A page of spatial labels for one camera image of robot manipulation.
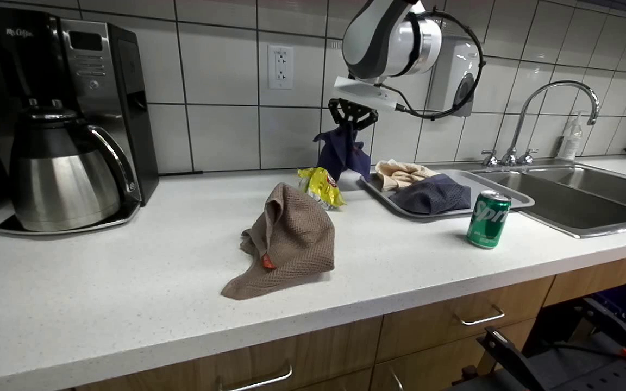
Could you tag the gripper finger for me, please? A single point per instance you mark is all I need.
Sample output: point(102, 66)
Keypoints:
point(366, 117)
point(339, 113)

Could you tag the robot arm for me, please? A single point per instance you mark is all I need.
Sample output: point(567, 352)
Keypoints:
point(378, 38)

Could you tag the beige cloth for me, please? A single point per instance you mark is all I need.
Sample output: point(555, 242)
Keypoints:
point(400, 174)

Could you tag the yellow chip bag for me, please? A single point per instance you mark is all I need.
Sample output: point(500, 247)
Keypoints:
point(323, 187)

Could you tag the dark blue waffle cloth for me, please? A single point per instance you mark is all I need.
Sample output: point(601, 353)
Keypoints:
point(432, 196)

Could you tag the brown waffle cloth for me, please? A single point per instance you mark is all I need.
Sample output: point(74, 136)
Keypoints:
point(296, 239)

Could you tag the grey tray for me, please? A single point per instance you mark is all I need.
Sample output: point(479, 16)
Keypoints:
point(500, 187)

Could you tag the chrome tap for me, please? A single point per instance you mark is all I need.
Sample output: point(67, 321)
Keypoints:
point(522, 117)

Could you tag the green soda can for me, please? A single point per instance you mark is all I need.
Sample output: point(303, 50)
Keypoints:
point(488, 220)

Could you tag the clear soap pump bottle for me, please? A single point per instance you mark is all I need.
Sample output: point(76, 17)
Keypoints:
point(570, 142)

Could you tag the wooden drawer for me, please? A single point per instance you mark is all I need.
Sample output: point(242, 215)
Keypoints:
point(432, 326)
point(432, 369)
point(313, 353)

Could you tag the steel sink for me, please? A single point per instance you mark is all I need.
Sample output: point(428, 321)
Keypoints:
point(574, 201)

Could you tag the black and silver coffee maker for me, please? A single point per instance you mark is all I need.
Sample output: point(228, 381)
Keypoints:
point(101, 98)

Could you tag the steel coffee carafe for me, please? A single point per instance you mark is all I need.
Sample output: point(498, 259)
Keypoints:
point(63, 184)

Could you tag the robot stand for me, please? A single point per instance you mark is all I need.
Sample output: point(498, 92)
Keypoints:
point(563, 364)

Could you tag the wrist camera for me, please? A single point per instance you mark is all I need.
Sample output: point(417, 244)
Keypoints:
point(362, 92)

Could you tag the white wall socket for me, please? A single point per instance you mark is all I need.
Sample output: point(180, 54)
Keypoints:
point(280, 67)

